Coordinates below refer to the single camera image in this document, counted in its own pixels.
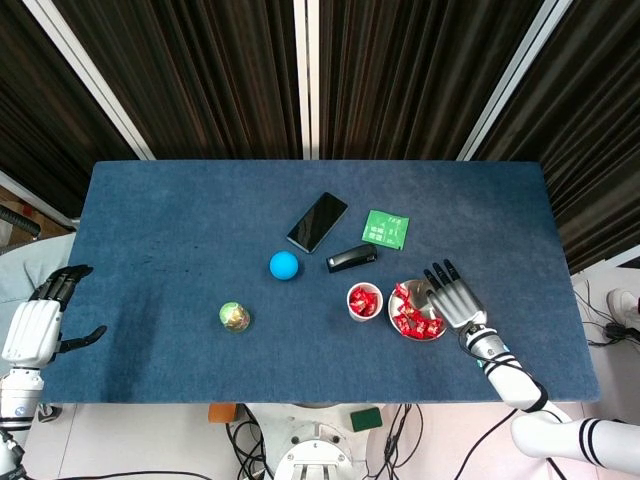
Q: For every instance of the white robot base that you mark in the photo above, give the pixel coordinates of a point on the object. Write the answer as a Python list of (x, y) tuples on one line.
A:
[(310, 450)]

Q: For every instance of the black power adapter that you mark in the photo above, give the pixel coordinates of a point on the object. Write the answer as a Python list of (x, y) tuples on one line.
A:
[(617, 331)]

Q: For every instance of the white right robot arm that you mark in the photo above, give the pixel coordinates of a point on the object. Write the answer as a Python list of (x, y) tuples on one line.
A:
[(515, 382)]

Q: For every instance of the dark brown curtain panel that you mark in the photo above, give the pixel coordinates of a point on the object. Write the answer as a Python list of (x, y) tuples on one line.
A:
[(410, 75), (600, 125), (40, 100), (200, 75)]

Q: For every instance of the red candy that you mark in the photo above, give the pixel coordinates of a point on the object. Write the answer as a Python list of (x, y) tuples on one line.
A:
[(357, 299), (370, 304), (402, 292), (401, 323), (418, 330), (435, 327), (406, 313)]

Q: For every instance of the green round can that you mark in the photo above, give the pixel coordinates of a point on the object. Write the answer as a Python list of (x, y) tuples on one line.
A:
[(234, 316)]

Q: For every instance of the black stapler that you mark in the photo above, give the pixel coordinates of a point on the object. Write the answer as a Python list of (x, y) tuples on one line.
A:
[(350, 259)]

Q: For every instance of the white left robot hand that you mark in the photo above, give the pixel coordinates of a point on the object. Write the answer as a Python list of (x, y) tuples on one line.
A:
[(32, 331)]

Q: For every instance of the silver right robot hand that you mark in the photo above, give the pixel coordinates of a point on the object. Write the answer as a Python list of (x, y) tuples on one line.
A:
[(457, 302)]

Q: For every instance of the green sachet packet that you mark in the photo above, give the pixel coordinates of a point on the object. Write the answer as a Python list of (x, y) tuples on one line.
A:
[(385, 229)]

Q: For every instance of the black ribbed tube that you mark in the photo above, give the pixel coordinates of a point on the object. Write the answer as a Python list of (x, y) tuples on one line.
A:
[(20, 221)]

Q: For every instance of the blue ball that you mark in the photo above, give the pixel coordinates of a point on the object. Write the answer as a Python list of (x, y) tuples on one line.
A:
[(284, 265)]

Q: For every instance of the black smartphone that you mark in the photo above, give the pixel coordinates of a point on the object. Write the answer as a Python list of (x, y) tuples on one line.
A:
[(317, 222)]

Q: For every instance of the person's blue jeans leg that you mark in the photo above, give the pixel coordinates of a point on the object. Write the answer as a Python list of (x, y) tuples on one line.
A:
[(25, 270)]

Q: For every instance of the white shoe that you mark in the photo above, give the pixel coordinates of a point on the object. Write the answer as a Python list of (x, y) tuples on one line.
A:
[(622, 305)]

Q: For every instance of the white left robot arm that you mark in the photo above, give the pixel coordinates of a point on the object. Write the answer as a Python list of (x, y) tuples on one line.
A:
[(19, 400)]

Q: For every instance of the black white sneaker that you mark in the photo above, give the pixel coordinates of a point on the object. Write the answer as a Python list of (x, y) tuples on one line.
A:
[(50, 412)]

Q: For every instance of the white paper cup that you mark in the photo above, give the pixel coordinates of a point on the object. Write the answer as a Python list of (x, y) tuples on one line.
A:
[(352, 316)]

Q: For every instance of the blue felt table cloth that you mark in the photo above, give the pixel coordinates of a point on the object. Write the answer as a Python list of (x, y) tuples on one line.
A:
[(250, 360)]

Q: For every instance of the white frame post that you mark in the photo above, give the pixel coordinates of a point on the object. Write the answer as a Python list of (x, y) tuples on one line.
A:
[(515, 75), (87, 75), (300, 75)]

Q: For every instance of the bowl of red candies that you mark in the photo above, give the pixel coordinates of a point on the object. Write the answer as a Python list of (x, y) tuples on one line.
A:
[(419, 295)]

